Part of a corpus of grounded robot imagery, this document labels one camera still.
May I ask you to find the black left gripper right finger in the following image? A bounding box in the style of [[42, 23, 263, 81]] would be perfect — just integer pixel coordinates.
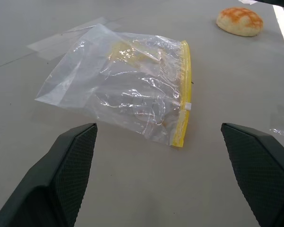
[[221, 122, 284, 227]]

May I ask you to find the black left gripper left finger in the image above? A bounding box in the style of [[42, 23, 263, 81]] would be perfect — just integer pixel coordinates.
[[0, 122, 98, 227]]

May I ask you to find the clear yellow-zip plastic bag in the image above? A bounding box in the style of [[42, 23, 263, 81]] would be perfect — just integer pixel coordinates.
[[34, 23, 193, 148]]

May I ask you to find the round golden crosshatched bread bun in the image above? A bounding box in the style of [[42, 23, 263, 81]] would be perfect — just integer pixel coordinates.
[[215, 7, 264, 37]]

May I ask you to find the small clear plastic scrap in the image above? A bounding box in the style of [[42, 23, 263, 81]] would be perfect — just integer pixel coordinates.
[[269, 128, 284, 140]]

